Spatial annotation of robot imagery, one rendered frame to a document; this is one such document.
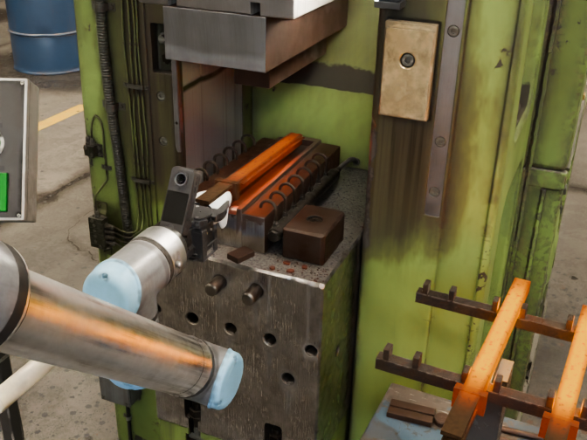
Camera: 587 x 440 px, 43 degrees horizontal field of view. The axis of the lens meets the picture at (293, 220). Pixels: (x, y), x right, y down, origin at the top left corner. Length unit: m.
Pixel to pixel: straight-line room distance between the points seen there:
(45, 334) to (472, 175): 0.88
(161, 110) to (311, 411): 0.69
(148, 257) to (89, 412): 1.42
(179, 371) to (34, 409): 1.59
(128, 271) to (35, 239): 2.46
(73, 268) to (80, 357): 2.46
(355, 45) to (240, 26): 0.50
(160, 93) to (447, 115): 0.60
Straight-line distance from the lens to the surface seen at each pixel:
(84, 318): 0.84
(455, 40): 1.35
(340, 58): 1.78
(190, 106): 1.64
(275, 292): 1.41
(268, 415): 1.59
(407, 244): 1.50
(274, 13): 1.29
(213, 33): 1.35
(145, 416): 2.11
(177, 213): 1.27
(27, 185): 1.57
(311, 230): 1.41
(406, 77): 1.36
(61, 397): 2.62
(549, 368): 2.83
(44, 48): 6.06
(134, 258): 1.16
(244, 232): 1.46
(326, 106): 1.83
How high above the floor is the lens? 1.63
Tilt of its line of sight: 27 degrees down
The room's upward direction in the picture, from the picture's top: 2 degrees clockwise
